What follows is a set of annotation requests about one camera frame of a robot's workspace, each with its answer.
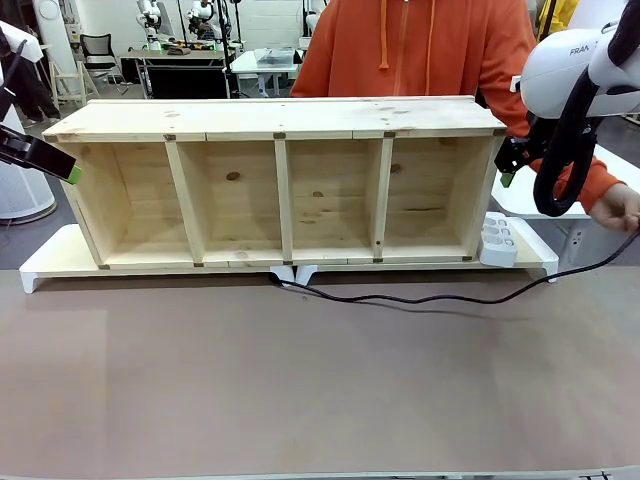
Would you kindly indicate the white side table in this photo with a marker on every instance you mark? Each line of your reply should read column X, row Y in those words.
column 520, row 200

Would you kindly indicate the four-compartment wooden shelf box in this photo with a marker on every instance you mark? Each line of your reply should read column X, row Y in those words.
column 280, row 117

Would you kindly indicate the white power strip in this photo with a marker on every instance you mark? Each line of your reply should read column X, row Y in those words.
column 497, row 245

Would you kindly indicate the person's left hand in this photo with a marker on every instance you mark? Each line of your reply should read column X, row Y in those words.
column 615, row 210

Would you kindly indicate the white background table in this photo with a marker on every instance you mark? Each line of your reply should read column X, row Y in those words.
column 265, row 62

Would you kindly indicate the background table with black panel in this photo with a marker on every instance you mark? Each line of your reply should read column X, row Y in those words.
column 185, row 75

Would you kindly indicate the bystander in black clothes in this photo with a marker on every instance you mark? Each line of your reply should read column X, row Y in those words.
column 35, row 100

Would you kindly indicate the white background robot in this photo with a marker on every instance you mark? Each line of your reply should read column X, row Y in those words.
column 205, row 20
column 150, row 20

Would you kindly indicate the person in orange hoodie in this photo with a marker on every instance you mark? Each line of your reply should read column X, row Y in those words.
column 415, row 55

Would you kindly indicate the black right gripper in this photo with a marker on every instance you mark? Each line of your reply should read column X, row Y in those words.
column 525, row 147

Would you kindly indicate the long wood-topped white riser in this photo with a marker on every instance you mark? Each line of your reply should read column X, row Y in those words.
column 55, row 255

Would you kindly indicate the bystander in yellow jacket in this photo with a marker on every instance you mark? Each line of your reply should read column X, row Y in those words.
column 555, row 17

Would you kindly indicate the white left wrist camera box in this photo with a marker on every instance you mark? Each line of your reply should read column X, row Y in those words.
column 22, row 42

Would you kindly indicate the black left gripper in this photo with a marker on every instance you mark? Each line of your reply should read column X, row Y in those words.
column 15, row 145

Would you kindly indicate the short wood-topped white riser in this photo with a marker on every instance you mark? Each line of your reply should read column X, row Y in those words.
column 532, row 252

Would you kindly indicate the wooden step stool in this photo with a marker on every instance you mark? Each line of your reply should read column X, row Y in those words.
column 75, row 82

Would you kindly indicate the person's left forearm orange sleeve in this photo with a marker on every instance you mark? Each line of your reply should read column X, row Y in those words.
column 585, row 182

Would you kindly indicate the black office chair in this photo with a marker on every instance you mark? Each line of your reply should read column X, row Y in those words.
column 100, row 50

